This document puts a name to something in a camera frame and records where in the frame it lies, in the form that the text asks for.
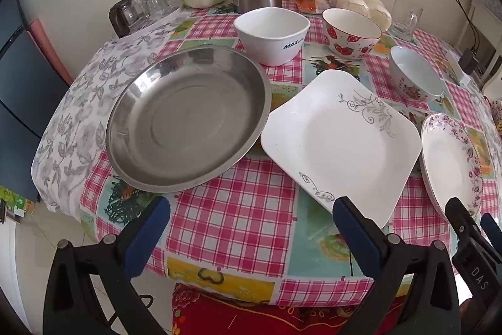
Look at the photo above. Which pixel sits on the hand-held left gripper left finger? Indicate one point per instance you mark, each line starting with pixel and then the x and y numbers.
pixel 151 231

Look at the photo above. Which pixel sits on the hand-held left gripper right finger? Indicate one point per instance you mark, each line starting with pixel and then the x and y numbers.
pixel 355 237

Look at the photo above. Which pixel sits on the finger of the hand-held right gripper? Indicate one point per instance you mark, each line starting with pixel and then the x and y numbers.
pixel 461 221
pixel 492 227

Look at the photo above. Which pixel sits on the round pink floral plate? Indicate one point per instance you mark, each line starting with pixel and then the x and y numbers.
pixel 447 162

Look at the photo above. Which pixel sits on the white square plate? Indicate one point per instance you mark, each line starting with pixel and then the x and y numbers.
pixel 341 146

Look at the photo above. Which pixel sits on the round stainless steel plate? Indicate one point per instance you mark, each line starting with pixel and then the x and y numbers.
pixel 176 123

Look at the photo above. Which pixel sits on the strawberry print bowl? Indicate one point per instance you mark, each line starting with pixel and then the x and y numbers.
pixel 349 40

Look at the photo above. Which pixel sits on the white square bowl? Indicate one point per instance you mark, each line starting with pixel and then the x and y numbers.
pixel 274 42

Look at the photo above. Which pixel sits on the pink plaid tablecloth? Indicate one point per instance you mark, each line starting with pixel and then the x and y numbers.
pixel 235 217

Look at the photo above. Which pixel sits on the colourful snack packet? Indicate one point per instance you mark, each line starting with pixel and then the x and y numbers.
pixel 499 121

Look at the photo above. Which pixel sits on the red floral stool cushion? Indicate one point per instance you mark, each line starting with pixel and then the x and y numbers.
pixel 274 319

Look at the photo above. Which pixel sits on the green cardboard box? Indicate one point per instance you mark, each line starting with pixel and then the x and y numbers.
pixel 15 203

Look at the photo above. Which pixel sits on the white power strip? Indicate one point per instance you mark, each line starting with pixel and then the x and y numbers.
pixel 455 68

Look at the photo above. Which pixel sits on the grey floral tablecloth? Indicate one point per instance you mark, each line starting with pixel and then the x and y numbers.
pixel 86 91

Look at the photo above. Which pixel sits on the pale blue floral bowl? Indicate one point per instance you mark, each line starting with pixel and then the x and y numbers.
pixel 415 72

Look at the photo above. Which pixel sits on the black charger adapter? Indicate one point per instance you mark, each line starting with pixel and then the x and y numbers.
pixel 469 62

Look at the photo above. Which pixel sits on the dark blue cabinet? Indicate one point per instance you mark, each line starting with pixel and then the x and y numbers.
pixel 23 91

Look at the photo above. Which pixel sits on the clear glass mug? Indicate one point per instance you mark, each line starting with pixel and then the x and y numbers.
pixel 406 19

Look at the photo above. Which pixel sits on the pink board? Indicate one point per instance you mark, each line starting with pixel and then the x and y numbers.
pixel 47 48

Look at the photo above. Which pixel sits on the bag of steamed buns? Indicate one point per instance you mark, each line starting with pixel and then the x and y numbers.
pixel 364 5

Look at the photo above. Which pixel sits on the orange snack packet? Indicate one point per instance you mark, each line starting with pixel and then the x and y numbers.
pixel 310 1

